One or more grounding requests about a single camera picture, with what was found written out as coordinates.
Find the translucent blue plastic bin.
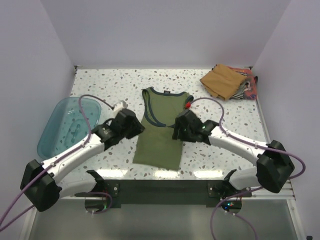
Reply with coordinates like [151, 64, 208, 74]
[37, 97, 101, 160]

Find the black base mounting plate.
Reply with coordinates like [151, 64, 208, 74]
[75, 179, 252, 208]

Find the tan ribbed tank top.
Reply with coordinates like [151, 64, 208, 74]
[200, 64, 246, 101]

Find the red patterned folded tank top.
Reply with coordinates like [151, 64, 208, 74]
[228, 66, 257, 100]

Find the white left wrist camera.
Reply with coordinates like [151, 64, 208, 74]
[113, 100, 128, 112]

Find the aluminium frame rail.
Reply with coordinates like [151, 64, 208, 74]
[31, 179, 296, 201]

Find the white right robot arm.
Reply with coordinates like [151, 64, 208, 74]
[172, 109, 295, 197]

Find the striped folded tank top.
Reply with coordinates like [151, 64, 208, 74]
[231, 81, 251, 100]

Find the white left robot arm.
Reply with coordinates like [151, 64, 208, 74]
[20, 108, 145, 212]

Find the olive green tank top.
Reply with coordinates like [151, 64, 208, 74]
[132, 87, 194, 171]

